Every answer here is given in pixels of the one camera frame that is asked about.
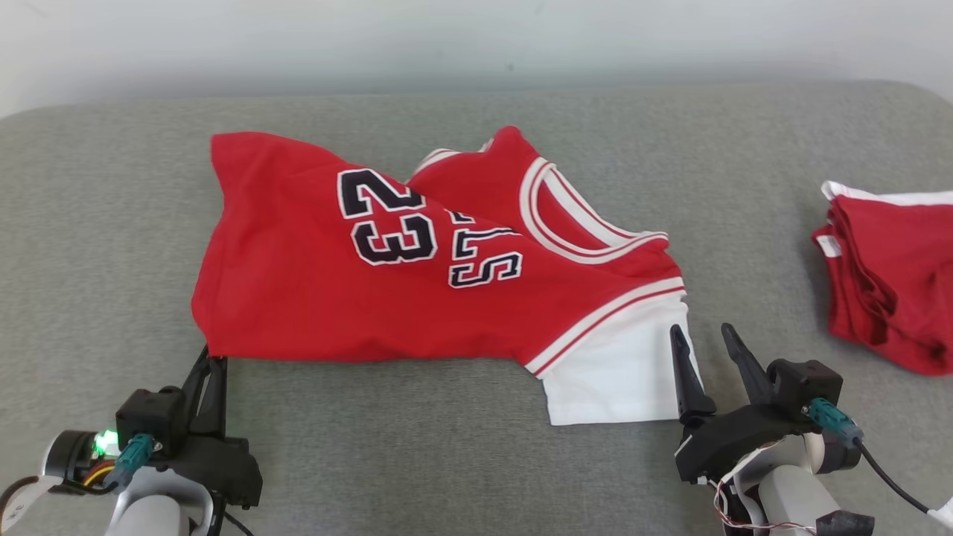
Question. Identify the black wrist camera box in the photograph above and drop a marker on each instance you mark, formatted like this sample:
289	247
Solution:
808	383
153	417

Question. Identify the red shorts with white trim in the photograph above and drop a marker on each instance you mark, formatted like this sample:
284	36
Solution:
901	275

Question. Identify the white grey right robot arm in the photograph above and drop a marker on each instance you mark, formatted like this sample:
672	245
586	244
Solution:
789	499

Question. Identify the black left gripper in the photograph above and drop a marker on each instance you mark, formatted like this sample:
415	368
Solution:
223	465

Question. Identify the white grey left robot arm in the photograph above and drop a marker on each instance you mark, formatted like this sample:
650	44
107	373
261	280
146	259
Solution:
149	514

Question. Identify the red basketball jersey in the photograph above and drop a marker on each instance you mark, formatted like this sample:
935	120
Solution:
298	283

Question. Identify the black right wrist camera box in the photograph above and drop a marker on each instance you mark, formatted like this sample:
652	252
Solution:
808	383

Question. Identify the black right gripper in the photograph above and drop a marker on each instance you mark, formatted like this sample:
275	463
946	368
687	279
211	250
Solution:
730	439

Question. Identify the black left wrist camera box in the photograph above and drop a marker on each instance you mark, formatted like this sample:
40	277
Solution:
153	417

